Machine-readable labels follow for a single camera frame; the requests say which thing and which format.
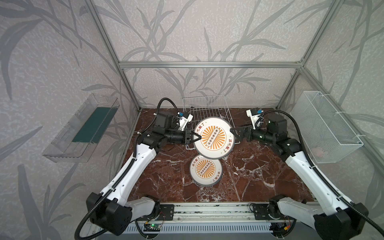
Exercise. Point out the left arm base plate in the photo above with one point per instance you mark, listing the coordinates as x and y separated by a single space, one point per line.
163 212

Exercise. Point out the right circuit board with wires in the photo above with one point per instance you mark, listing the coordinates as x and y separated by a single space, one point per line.
279 229

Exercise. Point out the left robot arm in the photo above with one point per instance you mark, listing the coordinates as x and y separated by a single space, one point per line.
161 131

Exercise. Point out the white round plate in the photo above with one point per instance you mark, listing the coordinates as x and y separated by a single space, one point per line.
216 139
206 169
219 181

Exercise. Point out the clear plastic wall bin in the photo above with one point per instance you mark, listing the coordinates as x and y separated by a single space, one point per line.
79 138

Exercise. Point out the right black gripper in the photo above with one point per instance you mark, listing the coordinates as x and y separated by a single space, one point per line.
244 133

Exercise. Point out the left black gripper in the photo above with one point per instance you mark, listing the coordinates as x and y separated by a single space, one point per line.
186 136

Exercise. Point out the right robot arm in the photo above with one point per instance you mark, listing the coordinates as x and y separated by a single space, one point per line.
337 217

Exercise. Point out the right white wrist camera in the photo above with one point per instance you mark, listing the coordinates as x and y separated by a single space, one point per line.
256 116

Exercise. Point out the white mesh wall basket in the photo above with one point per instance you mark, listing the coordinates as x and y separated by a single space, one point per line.
322 125

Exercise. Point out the white wire dish rack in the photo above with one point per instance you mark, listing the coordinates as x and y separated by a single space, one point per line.
205 107

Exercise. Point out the aluminium mounting rail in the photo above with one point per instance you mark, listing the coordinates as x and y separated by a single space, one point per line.
210 213

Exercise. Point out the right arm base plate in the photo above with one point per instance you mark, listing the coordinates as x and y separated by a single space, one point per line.
268 212

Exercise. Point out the left green circuit board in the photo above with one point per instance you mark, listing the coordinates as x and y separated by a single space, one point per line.
151 227

